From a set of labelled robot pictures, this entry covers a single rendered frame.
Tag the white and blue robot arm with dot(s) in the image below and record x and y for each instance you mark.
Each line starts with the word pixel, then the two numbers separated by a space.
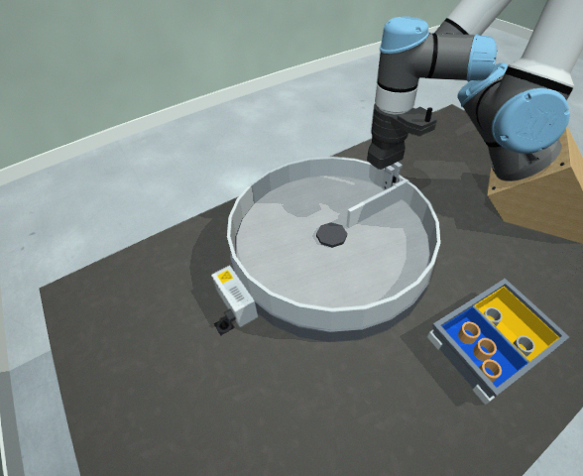
pixel 523 105

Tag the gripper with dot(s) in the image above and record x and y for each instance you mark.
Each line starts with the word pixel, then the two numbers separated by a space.
pixel 388 128

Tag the bronze bushing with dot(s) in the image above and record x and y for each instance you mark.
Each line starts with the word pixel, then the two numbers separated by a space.
pixel 489 345
pixel 494 366
pixel 473 328

